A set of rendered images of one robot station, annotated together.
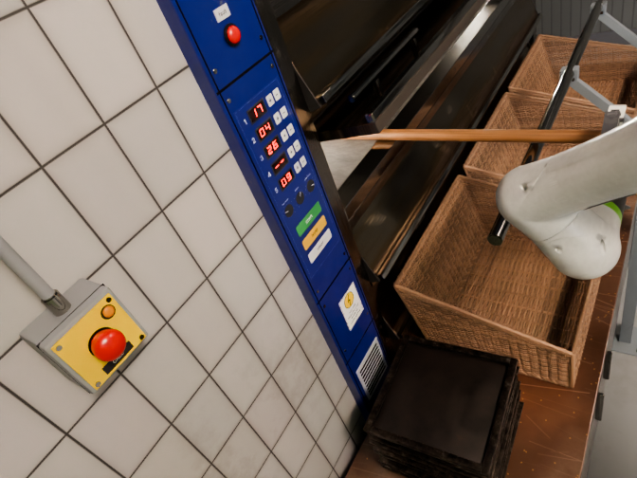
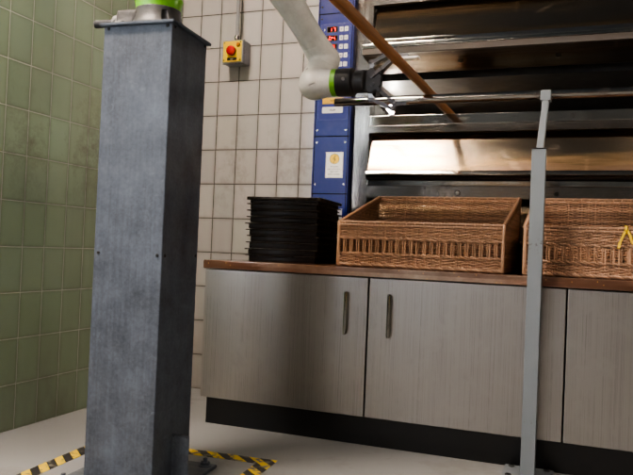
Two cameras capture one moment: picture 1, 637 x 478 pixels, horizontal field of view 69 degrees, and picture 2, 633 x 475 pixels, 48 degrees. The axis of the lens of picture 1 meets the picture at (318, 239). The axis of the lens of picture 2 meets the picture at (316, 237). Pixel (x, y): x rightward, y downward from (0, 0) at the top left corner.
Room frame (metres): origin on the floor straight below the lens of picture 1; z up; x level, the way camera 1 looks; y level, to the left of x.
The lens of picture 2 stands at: (-0.48, -2.58, 0.63)
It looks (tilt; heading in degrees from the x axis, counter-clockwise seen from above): 1 degrees up; 65
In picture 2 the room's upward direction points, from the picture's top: 2 degrees clockwise
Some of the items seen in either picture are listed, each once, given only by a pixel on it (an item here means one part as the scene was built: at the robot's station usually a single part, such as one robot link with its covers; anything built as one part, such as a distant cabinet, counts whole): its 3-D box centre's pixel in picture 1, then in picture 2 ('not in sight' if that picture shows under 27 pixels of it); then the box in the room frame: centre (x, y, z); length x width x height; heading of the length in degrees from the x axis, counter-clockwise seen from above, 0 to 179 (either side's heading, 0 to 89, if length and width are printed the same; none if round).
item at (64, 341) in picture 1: (88, 335); (235, 53); (0.48, 0.32, 1.46); 0.10 x 0.07 x 0.10; 134
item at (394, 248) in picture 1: (469, 90); (608, 154); (1.55, -0.73, 1.02); 1.79 x 0.11 x 0.19; 134
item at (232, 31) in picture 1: (229, 26); not in sight; (0.79, 0.00, 1.67); 0.03 x 0.02 x 0.06; 134
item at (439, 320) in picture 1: (507, 266); (432, 229); (0.96, -0.51, 0.72); 0.56 x 0.49 x 0.28; 133
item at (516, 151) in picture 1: (551, 156); (618, 235); (1.37, -0.94, 0.72); 0.56 x 0.49 x 0.28; 134
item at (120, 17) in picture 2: not in sight; (139, 24); (-0.11, -0.62, 1.23); 0.26 x 0.15 x 0.06; 138
